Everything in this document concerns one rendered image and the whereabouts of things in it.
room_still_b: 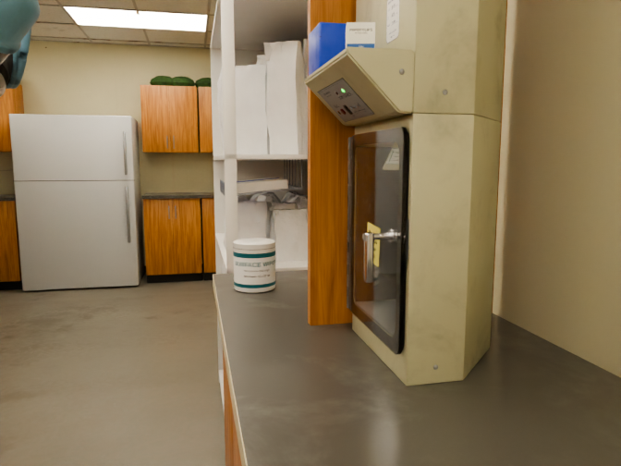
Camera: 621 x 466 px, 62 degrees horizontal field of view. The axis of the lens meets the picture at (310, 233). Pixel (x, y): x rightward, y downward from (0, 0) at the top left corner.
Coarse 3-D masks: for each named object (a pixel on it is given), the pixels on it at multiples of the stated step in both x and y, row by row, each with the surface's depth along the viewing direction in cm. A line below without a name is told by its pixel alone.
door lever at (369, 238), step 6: (366, 234) 91; (372, 234) 91; (378, 234) 91; (384, 234) 91; (390, 234) 92; (366, 240) 91; (372, 240) 91; (390, 240) 92; (366, 246) 91; (372, 246) 91; (366, 252) 91; (372, 252) 91; (366, 258) 91; (372, 258) 91; (366, 264) 91; (372, 264) 91; (366, 270) 91; (372, 270) 92; (366, 276) 91; (372, 276) 92; (366, 282) 92
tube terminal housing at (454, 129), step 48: (384, 0) 95; (432, 0) 83; (480, 0) 85; (384, 48) 96; (432, 48) 84; (480, 48) 87; (432, 96) 85; (480, 96) 89; (432, 144) 86; (480, 144) 91; (432, 192) 87; (480, 192) 94; (432, 240) 88; (480, 240) 96; (432, 288) 90; (480, 288) 99; (432, 336) 91; (480, 336) 102
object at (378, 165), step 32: (384, 160) 94; (352, 192) 115; (384, 192) 95; (352, 224) 115; (384, 224) 95; (352, 256) 116; (384, 256) 96; (352, 288) 117; (384, 288) 96; (384, 320) 97
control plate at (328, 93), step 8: (344, 80) 91; (328, 88) 101; (336, 88) 98; (344, 88) 94; (328, 96) 106; (336, 96) 102; (344, 96) 98; (352, 96) 95; (336, 104) 106; (344, 104) 102; (352, 104) 98; (360, 104) 95; (336, 112) 110; (352, 112) 102; (360, 112) 98; (368, 112) 95; (344, 120) 111
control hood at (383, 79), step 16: (352, 48) 81; (368, 48) 82; (336, 64) 88; (352, 64) 83; (368, 64) 82; (384, 64) 82; (400, 64) 83; (304, 80) 111; (320, 80) 102; (336, 80) 95; (352, 80) 89; (368, 80) 83; (384, 80) 83; (400, 80) 83; (320, 96) 111; (368, 96) 89; (384, 96) 83; (400, 96) 84; (384, 112) 89; (400, 112) 84
